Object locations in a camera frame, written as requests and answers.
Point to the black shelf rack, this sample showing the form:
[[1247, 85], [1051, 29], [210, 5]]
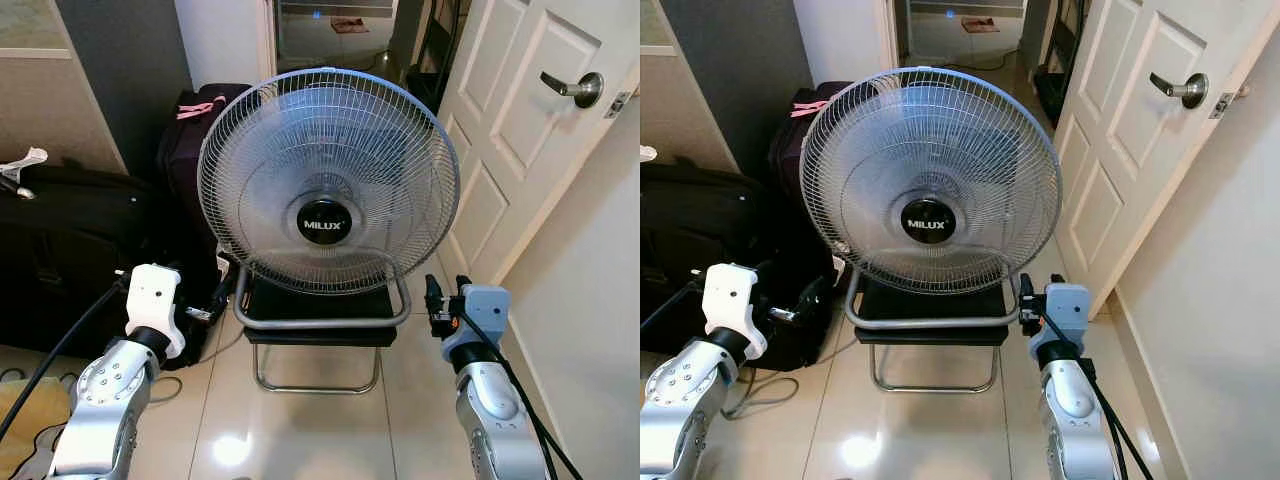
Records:
[[1060, 70], [437, 60]]

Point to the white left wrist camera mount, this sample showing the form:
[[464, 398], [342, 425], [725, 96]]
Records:
[[730, 295], [152, 295]]

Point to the small red item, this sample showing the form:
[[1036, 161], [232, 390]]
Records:
[[348, 25], [980, 25]]

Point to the white panel door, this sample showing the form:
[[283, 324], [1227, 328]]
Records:
[[520, 110], [1130, 130]]

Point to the large black suitcase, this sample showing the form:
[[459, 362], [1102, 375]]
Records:
[[70, 260], [700, 240]]

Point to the white Milux table fan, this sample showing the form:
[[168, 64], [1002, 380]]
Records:
[[324, 222], [928, 222]]

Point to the grey cabinet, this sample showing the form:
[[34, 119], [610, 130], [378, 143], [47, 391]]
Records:
[[950, 45], [320, 45]]

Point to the metal door latch plate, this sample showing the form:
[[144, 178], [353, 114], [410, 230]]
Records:
[[1220, 105], [617, 105]]

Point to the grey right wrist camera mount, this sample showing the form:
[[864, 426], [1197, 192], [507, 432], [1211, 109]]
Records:
[[1068, 305], [485, 305]]

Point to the dark purple suitcase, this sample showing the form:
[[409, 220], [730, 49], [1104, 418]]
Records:
[[795, 150], [185, 160]]

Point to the pink ribbon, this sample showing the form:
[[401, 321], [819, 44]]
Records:
[[808, 107], [200, 108]]

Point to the black chair chrome frame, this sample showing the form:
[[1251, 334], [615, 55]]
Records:
[[930, 335], [320, 335]]

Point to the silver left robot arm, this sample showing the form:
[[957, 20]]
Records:
[[680, 400], [105, 400]]

